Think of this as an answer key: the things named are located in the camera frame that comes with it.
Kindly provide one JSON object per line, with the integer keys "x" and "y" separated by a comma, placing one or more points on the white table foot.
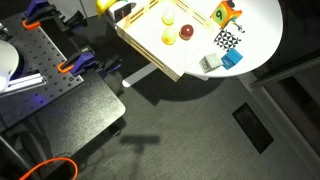
{"x": 138, "y": 75}

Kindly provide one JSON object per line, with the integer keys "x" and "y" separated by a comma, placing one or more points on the black white patterned block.
{"x": 227, "y": 40}

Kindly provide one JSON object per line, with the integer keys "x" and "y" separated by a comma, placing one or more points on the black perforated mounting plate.
{"x": 43, "y": 53}

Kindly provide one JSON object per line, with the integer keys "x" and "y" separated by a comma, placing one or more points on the black cart top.
{"x": 83, "y": 113}

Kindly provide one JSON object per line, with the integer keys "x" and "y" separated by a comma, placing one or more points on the yellow soft toy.
{"x": 104, "y": 6}

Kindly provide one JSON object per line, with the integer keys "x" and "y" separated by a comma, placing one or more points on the yellow ball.
{"x": 169, "y": 35}
{"x": 168, "y": 16}

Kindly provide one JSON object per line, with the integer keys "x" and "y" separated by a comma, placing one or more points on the blue block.
{"x": 232, "y": 59}

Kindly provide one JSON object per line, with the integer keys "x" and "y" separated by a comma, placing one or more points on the black box with red mark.
{"x": 122, "y": 11}

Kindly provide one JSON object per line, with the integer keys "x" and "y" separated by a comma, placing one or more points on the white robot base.
{"x": 7, "y": 61}

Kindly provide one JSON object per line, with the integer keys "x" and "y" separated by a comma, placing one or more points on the grey white block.
{"x": 210, "y": 62}

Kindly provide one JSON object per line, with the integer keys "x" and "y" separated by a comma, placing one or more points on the silver aluminium extrusion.
{"x": 25, "y": 81}

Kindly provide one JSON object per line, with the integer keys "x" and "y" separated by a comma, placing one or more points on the black blue spring clamp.
{"x": 110, "y": 65}

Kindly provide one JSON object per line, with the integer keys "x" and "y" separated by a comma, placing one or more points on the black floor vent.
{"x": 252, "y": 127}

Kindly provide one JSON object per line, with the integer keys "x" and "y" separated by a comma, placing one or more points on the orange green number cube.
{"x": 224, "y": 15}

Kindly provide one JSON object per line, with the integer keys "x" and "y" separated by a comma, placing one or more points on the dark red ball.
{"x": 186, "y": 31}

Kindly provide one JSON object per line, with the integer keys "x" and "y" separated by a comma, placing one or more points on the wooden slatted tray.
{"x": 150, "y": 33}

